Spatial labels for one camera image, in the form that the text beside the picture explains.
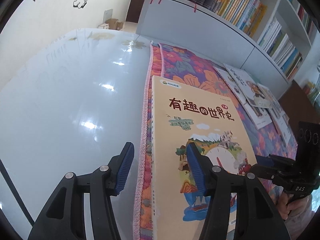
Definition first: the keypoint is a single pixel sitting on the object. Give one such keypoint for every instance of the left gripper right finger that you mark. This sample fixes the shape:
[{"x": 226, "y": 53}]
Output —
[{"x": 256, "y": 215}]

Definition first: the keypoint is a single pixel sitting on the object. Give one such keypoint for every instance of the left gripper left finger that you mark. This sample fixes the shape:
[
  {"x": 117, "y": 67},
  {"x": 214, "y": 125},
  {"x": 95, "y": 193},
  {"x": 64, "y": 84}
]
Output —
[{"x": 62, "y": 217}]

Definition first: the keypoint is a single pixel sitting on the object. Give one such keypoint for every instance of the white QR code book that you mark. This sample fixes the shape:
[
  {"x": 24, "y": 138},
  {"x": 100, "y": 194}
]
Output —
[{"x": 277, "y": 114}]

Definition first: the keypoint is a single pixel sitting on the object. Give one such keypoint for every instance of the beige world history book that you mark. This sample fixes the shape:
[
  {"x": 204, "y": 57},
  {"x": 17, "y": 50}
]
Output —
[{"x": 181, "y": 115}]

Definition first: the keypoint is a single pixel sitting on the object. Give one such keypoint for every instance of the person's pink sleeve forearm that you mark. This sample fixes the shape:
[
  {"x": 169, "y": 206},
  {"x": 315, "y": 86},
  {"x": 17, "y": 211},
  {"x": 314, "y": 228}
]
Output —
[{"x": 295, "y": 224}]

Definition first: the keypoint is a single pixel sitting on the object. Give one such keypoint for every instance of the row of shelved books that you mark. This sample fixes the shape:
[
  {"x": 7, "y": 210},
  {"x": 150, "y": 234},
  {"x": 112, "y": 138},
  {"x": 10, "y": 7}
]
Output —
[{"x": 250, "y": 10}]

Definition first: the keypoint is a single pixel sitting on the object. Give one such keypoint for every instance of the person's right hand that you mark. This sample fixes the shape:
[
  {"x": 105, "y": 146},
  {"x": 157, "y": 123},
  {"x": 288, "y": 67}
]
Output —
[{"x": 285, "y": 205}]

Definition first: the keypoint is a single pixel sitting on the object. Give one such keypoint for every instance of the white wisdom stories book one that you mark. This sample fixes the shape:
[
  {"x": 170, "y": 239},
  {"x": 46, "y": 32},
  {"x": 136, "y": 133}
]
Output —
[{"x": 258, "y": 116}]

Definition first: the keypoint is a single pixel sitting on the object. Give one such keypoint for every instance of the brown wooden sideboard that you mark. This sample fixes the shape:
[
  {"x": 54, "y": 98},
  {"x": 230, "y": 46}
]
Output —
[{"x": 297, "y": 106}]

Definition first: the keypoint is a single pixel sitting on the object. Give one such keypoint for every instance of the white monkey mythology book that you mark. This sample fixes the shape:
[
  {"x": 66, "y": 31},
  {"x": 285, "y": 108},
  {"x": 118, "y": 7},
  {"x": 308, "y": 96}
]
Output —
[{"x": 249, "y": 88}]

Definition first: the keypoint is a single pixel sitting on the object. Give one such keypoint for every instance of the floral woven tablecloth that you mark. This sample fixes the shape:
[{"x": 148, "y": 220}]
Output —
[{"x": 178, "y": 64}]

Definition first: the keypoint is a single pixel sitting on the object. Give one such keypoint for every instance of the white bookshelf cabinet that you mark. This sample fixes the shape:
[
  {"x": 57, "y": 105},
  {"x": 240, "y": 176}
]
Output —
[{"x": 198, "y": 29}]

